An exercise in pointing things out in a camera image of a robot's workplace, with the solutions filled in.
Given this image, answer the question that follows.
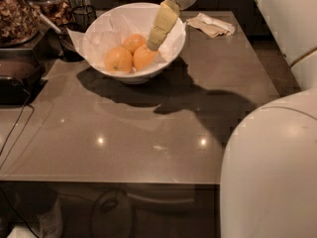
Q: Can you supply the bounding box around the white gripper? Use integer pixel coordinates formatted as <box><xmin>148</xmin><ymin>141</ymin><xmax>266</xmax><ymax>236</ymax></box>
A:
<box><xmin>147</xmin><ymin>0</ymin><xmax>196</xmax><ymax>52</ymax></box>

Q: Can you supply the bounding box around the orange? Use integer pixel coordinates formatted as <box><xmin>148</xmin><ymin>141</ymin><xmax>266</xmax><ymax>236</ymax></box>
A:
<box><xmin>104</xmin><ymin>47</ymin><xmax>133</xmax><ymax>73</ymax></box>
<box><xmin>133</xmin><ymin>45</ymin><xmax>158</xmax><ymax>70</ymax></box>
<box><xmin>123</xmin><ymin>34</ymin><xmax>147</xmax><ymax>54</ymax></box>

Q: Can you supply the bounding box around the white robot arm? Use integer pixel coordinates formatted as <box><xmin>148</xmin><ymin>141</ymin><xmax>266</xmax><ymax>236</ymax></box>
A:
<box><xmin>189</xmin><ymin>0</ymin><xmax>317</xmax><ymax>238</ymax></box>

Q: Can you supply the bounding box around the white ceramic bowl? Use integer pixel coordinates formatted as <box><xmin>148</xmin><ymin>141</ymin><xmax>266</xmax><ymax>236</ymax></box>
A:
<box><xmin>81</xmin><ymin>2</ymin><xmax>186</xmax><ymax>85</ymax></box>

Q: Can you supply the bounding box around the white paper bowl liner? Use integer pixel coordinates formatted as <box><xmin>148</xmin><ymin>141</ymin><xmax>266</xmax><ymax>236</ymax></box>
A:
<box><xmin>66</xmin><ymin>5</ymin><xmax>186</xmax><ymax>73</ymax></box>

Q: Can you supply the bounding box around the folded beige napkin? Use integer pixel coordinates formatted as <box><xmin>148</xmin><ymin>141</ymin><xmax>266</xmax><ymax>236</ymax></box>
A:
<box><xmin>186</xmin><ymin>13</ymin><xmax>236</xmax><ymax>38</ymax></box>

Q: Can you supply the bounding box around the large glass jar of nuts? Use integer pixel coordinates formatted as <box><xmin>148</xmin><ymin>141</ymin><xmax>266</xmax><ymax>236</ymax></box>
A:
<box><xmin>0</xmin><ymin>0</ymin><xmax>39</xmax><ymax>48</ymax></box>

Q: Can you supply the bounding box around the black appliance tray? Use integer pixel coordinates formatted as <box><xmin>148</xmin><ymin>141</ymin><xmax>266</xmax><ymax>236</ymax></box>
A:
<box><xmin>0</xmin><ymin>50</ymin><xmax>46</xmax><ymax>105</ymax></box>

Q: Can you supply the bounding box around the black wire cup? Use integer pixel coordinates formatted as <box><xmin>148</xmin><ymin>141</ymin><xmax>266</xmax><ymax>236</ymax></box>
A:
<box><xmin>72</xmin><ymin>5</ymin><xmax>97</xmax><ymax>31</ymax></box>

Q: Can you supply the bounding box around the black cable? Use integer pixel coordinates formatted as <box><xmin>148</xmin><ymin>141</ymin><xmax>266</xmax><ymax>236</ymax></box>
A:
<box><xmin>0</xmin><ymin>77</ymin><xmax>36</xmax><ymax>171</ymax></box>

